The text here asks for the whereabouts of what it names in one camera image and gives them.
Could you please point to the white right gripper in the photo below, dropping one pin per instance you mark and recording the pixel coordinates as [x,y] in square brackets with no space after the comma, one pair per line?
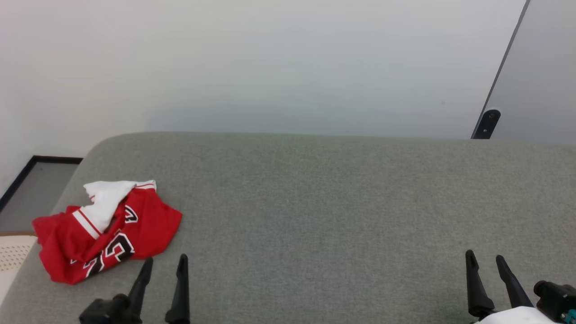
[517,317]

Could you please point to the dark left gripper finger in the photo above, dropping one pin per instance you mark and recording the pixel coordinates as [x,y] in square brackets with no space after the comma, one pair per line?
[182,292]
[143,279]

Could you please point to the red white basketball jersey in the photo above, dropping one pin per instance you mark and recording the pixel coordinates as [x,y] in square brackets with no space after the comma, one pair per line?
[148,225]

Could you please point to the beige perforated stool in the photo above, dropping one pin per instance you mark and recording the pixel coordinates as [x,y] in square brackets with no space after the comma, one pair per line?
[11,256]

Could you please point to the black baseboard strip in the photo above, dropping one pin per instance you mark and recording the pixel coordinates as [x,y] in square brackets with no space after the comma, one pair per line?
[27,173]

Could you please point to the grey door panel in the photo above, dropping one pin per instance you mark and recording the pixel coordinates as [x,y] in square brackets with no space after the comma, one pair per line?
[540,67]

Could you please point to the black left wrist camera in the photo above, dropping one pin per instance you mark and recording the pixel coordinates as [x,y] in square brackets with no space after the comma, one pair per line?
[105,310]

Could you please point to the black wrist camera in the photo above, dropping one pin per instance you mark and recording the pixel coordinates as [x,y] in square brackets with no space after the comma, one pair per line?
[553,297]
[105,310]

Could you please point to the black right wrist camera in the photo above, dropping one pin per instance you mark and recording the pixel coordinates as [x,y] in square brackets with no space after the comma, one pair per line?
[553,297]

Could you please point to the black wall door stopper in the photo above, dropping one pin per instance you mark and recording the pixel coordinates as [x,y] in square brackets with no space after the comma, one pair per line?
[488,123]

